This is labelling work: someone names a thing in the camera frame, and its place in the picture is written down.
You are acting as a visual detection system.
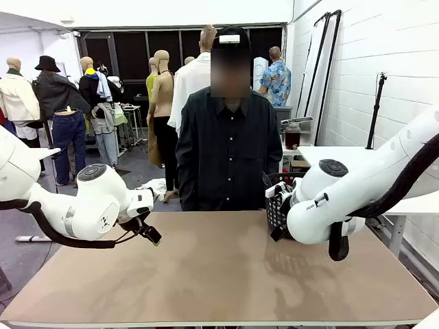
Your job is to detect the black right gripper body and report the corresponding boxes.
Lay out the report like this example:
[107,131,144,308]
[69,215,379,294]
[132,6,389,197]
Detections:
[275,184,298,212]

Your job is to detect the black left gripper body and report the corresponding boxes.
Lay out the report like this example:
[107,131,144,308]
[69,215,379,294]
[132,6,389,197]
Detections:
[118,209,152,237]

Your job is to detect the black perforated laundry basket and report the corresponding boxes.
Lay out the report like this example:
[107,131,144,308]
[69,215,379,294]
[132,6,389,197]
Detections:
[262,172,311,237]

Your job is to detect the white crumpled cloth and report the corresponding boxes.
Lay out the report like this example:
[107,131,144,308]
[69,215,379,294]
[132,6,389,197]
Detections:
[134,178,168,202]

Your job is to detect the glass jar dark liquid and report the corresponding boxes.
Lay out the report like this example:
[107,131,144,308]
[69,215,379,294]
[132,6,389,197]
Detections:
[284,122,302,151]

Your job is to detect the person in dark shirt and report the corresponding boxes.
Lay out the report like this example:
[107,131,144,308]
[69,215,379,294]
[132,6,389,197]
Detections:
[174,85,284,212]

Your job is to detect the grey metal tool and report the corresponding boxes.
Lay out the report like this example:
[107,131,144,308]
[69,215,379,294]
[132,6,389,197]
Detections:
[280,116,314,126]

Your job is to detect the light jeans half mannequin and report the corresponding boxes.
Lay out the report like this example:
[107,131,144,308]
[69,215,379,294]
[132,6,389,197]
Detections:
[89,101,119,168]

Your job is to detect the blue jeans half mannequin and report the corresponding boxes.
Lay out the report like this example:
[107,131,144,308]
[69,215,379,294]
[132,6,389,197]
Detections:
[51,106,87,188]

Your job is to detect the small white work table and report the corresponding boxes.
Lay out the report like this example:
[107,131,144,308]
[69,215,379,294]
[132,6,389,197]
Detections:
[118,102,143,150]

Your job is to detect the floral blue shirt mannequin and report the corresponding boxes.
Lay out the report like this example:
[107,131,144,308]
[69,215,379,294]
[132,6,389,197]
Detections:
[257,45,292,108]

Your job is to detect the white standing fan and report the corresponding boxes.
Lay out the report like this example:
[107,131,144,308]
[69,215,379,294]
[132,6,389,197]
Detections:
[252,56,269,93]

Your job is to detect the black tripod stand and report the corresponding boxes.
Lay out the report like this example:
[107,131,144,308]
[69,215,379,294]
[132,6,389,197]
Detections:
[365,71,389,150]

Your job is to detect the bare beige mannequin black trousers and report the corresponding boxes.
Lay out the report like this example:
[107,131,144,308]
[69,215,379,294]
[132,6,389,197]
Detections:
[146,49,180,204]

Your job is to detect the black framed white panel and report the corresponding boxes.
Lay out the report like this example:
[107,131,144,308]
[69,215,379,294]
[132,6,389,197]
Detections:
[295,12,332,119]
[313,9,343,147]

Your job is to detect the yellow top mannequin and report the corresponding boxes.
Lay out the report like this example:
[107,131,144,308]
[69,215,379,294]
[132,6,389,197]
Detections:
[145,57,159,102]

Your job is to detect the black jacket yellow collar mannequin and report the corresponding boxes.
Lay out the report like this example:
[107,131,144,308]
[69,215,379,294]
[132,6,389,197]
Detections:
[78,56,124,107]

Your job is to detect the white shirt mannequin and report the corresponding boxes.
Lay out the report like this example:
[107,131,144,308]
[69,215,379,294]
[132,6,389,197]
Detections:
[167,25,220,138]

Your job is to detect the bucket hat dark jacket mannequin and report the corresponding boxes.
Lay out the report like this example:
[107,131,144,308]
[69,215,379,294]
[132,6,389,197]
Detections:
[32,55,92,130]

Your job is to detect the black cap on person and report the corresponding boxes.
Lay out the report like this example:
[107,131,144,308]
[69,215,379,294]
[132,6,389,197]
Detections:
[211,25,252,52]

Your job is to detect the cream jacket mannequin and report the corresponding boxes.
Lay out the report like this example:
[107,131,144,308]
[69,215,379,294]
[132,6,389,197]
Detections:
[0,57,41,140]

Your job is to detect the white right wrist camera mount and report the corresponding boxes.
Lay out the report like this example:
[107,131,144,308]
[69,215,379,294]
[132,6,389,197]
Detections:
[265,181,288,200]

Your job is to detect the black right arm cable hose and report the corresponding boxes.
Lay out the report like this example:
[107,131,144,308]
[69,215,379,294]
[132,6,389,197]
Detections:
[327,132,439,262]

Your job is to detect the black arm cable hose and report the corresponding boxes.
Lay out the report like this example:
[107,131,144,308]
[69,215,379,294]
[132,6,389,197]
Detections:
[0,199,117,249]
[327,132,439,262]

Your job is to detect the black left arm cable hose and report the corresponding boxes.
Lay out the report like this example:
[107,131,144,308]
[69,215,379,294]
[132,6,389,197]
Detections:
[0,199,117,249]

